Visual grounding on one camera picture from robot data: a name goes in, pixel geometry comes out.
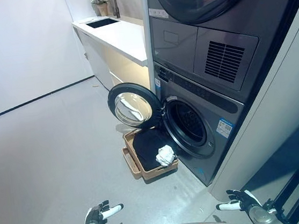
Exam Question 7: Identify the grey stacked dryer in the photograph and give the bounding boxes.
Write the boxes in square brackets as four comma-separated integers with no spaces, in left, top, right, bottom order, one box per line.
[146,0,299,112]

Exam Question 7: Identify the grey front-load washing machine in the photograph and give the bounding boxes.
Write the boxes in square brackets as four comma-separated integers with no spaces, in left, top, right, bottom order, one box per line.
[152,50,254,192]

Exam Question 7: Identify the white vertical post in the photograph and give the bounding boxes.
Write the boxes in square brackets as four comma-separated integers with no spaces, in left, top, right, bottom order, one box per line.
[139,0,161,102]

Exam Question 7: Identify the beige flower pot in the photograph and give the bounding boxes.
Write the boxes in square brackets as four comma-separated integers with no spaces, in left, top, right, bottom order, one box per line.
[96,2,110,17]

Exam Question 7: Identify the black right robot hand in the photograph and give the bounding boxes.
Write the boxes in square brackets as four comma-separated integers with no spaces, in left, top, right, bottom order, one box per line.
[214,185,261,214]

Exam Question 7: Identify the black garment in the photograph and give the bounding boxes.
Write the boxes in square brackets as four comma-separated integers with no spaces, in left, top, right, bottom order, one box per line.
[130,127,173,173]

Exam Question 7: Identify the brown wicker laundry basket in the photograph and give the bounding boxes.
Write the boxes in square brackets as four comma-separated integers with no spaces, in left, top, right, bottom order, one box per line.
[121,124,181,183]

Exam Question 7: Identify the metal faucet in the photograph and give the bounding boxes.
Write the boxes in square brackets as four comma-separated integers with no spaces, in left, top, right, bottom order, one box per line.
[110,0,121,20]

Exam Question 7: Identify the black sink basin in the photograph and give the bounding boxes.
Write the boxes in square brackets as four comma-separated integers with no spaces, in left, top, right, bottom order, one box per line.
[85,17,119,31]

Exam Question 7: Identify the white counter cabinet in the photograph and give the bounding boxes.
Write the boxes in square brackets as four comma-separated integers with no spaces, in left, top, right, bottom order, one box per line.
[71,12,151,95]

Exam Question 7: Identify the white cloth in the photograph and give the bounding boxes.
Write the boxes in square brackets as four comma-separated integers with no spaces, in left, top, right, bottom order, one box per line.
[154,144,178,168]

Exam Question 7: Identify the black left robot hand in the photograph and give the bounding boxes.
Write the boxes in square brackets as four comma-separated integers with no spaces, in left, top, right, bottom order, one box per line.
[81,198,126,224]

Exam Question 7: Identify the round washing machine door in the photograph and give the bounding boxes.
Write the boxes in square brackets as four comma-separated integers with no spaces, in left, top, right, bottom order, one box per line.
[105,78,169,135]

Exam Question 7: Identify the white side cabinet panel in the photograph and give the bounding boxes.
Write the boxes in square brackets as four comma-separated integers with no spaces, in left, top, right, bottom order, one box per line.
[190,16,299,203]

